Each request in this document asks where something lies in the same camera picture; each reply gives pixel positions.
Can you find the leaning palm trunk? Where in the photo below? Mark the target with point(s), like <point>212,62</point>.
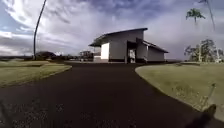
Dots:
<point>36,33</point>

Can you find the dark asphalt road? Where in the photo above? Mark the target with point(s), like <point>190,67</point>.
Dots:
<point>100,93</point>

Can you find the distant trees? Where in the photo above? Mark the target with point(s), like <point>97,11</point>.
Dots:
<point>45,55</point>
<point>86,54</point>

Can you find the short palm tree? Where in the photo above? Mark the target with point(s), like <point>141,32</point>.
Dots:
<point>195,14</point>

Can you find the group of trees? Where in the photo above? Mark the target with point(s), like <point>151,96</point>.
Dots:
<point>204,50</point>

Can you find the grey house with white door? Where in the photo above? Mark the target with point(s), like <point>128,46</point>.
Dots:
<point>123,46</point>

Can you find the grass lawn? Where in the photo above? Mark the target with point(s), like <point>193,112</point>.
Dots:
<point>180,80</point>
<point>26,71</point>

